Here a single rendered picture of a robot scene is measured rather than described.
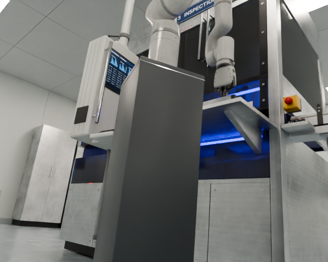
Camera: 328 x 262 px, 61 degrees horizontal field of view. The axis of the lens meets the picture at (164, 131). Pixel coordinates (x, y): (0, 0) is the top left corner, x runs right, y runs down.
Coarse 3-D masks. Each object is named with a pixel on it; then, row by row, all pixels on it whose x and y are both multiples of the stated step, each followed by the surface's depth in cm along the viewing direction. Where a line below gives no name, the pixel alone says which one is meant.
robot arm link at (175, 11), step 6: (162, 0) 114; (168, 0) 112; (174, 0) 111; (180, 0) 110; (186, 0) 111; (192, 0) 115; (168, 6) 113; (174, 6) 112; (180, 6) 112; (186, 6) 113; (168, 12) 116; (174, 12) 115; (180, 12) 116
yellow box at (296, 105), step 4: (288, 96) 147; (292, 96) 145; (296, 96) 144; (296, 100) 143; (300, 100) 148; (284, 104) 147; (292, 104) 144; (296, 104) 142; (300, 104) 147; (284, 108) 146; (288, 108) 145; (292, 108) 144; (296, 108) 144; (300, 108) 146; (288, 112) 150; (292, 112) 149
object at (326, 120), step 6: (318, 108) 145; (306, 114) 151; (312, 114) 149; (318, 114) 144; (324, 114) 145; (300, 120) 150; (306, 120) 148; (312, 120) 146; (318, 120) 143; (324, 120) 142; (318, 126) 143; (324, 126) 141; (306, 132) 146; (312, 132) 144; (318, 132) 142; (324, 132) 140; (294, 138) 153; (300, 138) 152; (306, 138) 151; (312, 138) 150; (318, 138) 149
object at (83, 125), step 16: (96, 48) 196; (112, 48) 199; (96, 64) 190; (112, 64) 197; (128, 64) 211; (96, 80) 185; (112, 80) 196; (80, 96) 190; (96, 96) 182; (112, 96) 194; (80, 112) 183; (112, 112) 193; (80, 128) 178; (96, 128) 180; (112, 128) 191
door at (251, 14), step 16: (256, 0) 183; (240, 16) 188; (256, 16) 179; (240, 32) 184; (256, 32) 175; (240, 48) 180; (256, 48) 171; (240, 64) 176; (256, 64) 168; (208, 80) 191; (240, 80) 173
